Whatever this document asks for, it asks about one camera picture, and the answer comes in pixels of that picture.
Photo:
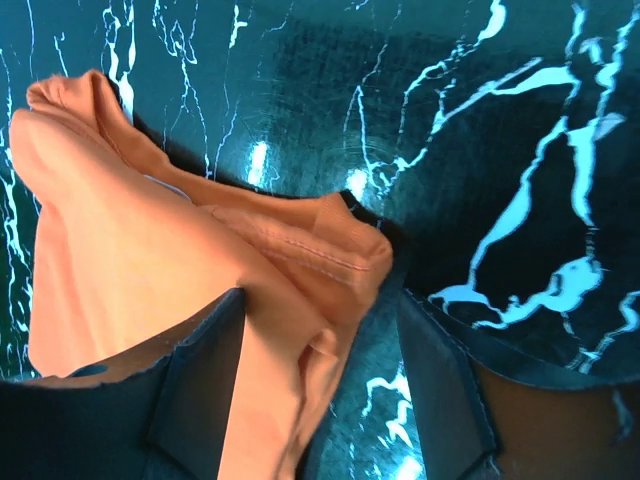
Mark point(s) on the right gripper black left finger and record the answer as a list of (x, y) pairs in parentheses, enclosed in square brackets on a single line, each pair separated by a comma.
[(158, 410)]

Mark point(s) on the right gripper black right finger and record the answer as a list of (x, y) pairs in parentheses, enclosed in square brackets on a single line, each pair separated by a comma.
[(475, 424)]

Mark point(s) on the orange t shirt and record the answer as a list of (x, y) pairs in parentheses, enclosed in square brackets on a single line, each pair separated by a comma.
[(128, 245)]

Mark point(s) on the black marble pattern mat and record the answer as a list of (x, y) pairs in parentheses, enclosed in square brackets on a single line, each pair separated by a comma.
[(496, 143)]

